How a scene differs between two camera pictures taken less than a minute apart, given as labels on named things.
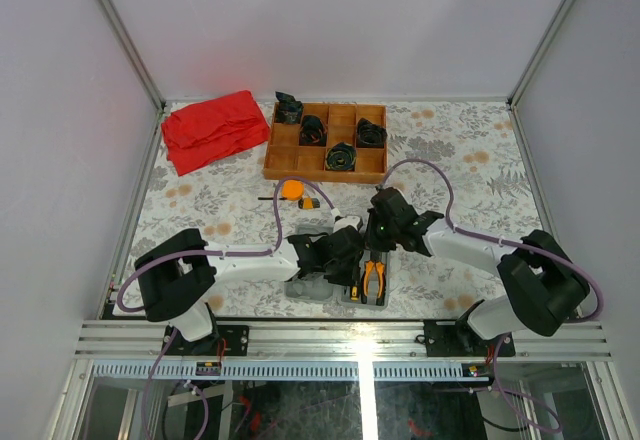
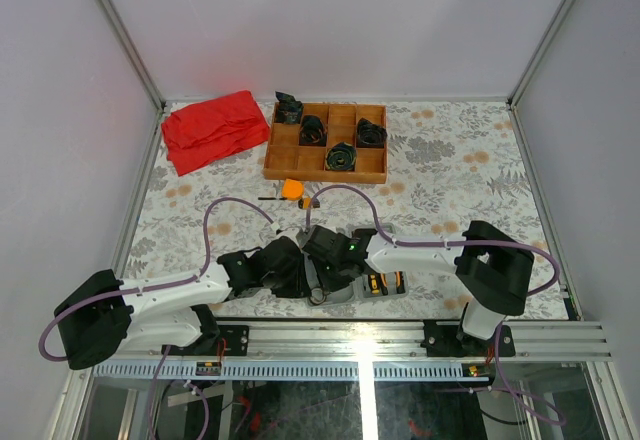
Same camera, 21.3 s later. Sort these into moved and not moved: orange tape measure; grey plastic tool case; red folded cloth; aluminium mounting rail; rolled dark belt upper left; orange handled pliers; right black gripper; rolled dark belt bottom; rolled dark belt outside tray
Moved: orange handled pliers; grey plastic tool case; right black gripper
Not moved: orange tape measure; red folded cloth; rolled dark belt outside tray; aluminium mounting rail; rolled dark belt upper left; rolled dark belt bottom
